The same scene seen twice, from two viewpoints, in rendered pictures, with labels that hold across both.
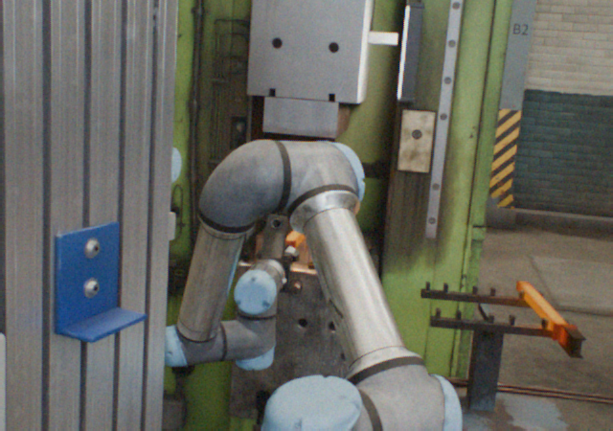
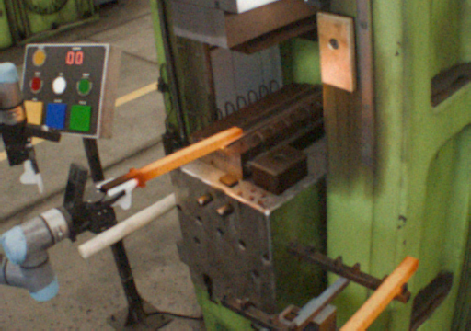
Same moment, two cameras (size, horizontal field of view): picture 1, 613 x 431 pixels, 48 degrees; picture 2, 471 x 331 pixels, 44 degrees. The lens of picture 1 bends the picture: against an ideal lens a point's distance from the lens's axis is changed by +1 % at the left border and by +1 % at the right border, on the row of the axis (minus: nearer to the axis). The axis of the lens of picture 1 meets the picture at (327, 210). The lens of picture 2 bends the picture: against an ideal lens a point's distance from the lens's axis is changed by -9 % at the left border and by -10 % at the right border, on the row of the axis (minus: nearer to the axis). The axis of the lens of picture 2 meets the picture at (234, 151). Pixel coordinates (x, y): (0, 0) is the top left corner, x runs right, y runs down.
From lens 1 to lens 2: 1.34 m
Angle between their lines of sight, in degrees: 46
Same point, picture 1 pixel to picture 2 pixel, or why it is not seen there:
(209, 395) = not seen: hidden behind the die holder
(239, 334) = (15, 273)
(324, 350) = (239, 261)
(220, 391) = not seen: hidden behind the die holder
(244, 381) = (193, 262)
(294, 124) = (194, 29)
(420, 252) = (359, 179)
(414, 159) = (335, 73)
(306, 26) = not seen: outside the picture
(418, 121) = (332, 28)
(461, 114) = (383, 24)
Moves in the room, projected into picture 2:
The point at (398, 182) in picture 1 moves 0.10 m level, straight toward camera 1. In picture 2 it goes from (329, 95) to (302, 110)
